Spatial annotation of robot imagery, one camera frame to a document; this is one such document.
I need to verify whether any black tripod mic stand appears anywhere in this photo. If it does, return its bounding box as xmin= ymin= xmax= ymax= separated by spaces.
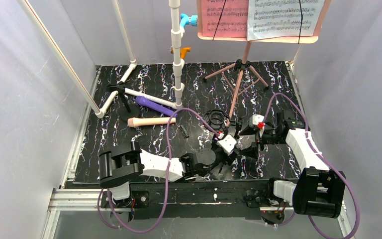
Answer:
xmin=204 ymin=110 xmax=244 ymax=175

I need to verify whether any purple microphone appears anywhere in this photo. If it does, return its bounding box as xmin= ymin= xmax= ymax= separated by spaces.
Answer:
xmin=135 ymin=96 xmax=177 ymax=117

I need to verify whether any pink microphone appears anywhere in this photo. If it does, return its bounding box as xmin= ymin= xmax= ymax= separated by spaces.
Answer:
xmin=127 ymin=117 xmax=170 ymax=127

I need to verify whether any black round-base mic stand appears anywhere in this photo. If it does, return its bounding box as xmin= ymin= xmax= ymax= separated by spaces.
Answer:
xmin=106 ymin=83 xmax=140 ymax=122

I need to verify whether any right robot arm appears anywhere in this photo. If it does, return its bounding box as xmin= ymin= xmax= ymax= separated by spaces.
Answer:
xmin=239 ymin=111 xmax=345 ymax=218

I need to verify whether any pink music stand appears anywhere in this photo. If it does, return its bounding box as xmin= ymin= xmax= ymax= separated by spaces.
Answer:
xmin=197 ymin=0 xmax=331 ymax=117

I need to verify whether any orange clip on pipe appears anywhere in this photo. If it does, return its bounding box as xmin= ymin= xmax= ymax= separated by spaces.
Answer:
xmin=180 ymin=47 xmax=191 ymax=59

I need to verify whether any pink sheet music page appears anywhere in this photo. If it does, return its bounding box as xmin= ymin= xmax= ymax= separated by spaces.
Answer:
xmin=199 ymin=0 xmax=249 ymax=38

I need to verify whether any white sheet music page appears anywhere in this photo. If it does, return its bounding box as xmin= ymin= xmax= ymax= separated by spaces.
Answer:
xmin=246 ymin=0 xmax=325 ymax=41

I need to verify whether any blue clip on pipe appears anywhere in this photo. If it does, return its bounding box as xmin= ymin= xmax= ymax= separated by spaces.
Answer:
xmin=180 ymin=13 xmax=198 ymax=27

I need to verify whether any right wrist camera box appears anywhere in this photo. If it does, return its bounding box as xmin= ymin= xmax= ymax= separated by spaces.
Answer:
xmin=249 ymin=114 xmax=265 ymax=131

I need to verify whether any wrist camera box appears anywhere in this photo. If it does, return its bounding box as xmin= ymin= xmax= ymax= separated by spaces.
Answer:
xmin=216 ymin=133 xmax=237 ymax=155
xmin=249 ymin=114 xmax=265 ymax=131

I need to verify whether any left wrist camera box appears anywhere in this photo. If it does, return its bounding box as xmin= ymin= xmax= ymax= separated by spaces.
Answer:
xmin=216 ymin=133 xmax=237 ymax=155

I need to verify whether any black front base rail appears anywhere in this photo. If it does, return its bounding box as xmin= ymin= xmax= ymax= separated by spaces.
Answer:
xmin=112 ymin=179 xmax=292 ymax=220

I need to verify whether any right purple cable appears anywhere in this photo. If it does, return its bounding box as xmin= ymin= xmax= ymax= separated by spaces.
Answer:
xmin=263 ymin=93 xmax=361 ymax=239

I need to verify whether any white PVC pipe frame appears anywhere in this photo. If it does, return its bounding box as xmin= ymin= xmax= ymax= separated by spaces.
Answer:
xmin=18 ymin=0 xmax=185 ymax=119

